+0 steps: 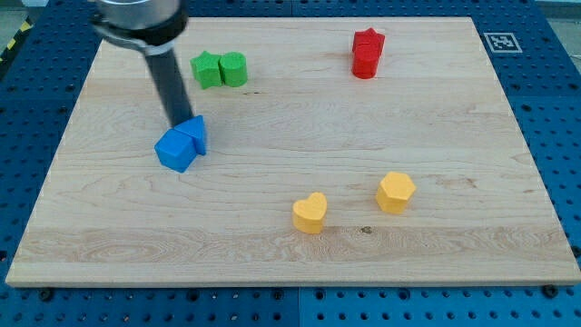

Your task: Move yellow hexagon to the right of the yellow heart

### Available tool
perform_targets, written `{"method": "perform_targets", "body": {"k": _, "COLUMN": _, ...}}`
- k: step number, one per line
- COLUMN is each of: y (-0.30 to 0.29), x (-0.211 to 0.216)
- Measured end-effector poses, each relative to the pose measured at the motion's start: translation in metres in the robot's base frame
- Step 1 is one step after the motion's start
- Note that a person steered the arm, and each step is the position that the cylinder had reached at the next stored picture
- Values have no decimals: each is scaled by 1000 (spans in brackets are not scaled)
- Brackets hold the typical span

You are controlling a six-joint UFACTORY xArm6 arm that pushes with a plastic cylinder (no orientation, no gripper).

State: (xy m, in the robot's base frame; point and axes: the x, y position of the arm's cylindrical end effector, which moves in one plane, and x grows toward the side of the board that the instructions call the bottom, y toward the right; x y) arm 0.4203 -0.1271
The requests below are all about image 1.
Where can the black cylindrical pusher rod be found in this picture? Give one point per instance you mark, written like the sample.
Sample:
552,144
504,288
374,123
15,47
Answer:
167,77

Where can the yellow heart block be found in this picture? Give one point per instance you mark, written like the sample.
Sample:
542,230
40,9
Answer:
308,215

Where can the yellow hexagon block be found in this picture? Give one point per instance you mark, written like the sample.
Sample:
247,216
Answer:
394,192

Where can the blue cube block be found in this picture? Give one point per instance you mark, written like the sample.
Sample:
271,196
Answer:
175,150

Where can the blue triangle block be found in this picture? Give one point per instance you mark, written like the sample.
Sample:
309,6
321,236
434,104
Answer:
195,128

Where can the wooden board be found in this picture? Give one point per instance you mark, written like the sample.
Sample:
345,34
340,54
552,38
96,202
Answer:
109,215

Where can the green star block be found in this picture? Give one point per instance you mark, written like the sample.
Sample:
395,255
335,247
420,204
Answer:
206,69

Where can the green cylinder block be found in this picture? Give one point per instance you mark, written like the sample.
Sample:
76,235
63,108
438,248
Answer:
233,69

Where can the red star block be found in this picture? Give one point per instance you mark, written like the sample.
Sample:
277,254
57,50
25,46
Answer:
368,37

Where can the red cylinder block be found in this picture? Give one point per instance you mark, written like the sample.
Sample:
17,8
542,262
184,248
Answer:
365,61

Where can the white fiducial marker tag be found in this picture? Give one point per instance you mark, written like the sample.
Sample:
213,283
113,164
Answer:
502,43

